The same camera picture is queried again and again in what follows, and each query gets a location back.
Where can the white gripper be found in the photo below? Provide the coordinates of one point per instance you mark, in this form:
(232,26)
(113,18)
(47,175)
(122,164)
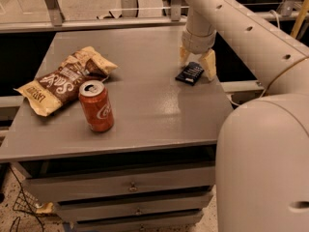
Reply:
(197,43)

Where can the dark blue rxbar wrapper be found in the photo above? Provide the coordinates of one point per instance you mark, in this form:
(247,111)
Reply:
(190,74)

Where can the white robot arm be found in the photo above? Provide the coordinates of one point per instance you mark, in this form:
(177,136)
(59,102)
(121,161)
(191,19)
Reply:
(262,156)

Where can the red soda can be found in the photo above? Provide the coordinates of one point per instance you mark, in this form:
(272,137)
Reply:
(96,105)

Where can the grey drawer cabinet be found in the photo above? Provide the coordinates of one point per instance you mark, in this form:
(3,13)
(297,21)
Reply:
(159,121)

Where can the middle grey drawer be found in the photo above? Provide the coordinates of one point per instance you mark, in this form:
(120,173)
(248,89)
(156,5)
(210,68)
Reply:
(135,206)

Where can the grey drawer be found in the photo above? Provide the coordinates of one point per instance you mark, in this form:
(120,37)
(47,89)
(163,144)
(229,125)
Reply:
(103,184)
(140,223)
(135,206)

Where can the brown and cream chip bag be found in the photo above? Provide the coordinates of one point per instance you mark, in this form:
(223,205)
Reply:
(48,93)

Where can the bottom grey drawer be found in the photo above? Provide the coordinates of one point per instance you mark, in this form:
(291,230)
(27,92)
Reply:
(140,223)

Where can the top grey drawer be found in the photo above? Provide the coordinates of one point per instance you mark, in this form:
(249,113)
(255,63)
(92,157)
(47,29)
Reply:
(103,184)

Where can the metal railing frame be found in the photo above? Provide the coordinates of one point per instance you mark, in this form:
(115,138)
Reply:
(63,15)

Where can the black wire basket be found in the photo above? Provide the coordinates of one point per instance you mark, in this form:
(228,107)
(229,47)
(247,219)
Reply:
(23,206)

